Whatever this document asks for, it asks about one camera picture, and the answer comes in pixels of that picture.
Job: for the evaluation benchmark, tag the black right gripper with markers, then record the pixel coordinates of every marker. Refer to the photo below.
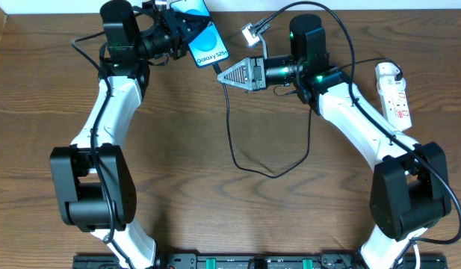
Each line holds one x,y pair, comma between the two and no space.
257,73

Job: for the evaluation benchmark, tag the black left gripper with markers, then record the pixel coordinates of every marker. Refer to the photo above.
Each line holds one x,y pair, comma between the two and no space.
178,34

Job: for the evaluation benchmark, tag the blue Galaxy smartphone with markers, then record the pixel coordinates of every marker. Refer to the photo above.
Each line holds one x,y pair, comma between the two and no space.
208,47

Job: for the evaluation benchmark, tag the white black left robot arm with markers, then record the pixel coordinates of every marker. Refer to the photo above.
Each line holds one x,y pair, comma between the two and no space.
93,184

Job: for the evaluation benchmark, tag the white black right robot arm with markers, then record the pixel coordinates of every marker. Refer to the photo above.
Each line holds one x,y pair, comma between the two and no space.
410,191

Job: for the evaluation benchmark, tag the white USB charger plug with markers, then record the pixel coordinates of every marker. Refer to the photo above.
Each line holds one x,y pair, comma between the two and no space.
389,78

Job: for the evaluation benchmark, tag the white power strip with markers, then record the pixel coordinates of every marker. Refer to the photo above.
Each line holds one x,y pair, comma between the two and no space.
396,110

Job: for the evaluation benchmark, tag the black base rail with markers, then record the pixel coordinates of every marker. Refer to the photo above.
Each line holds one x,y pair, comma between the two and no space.
193,261

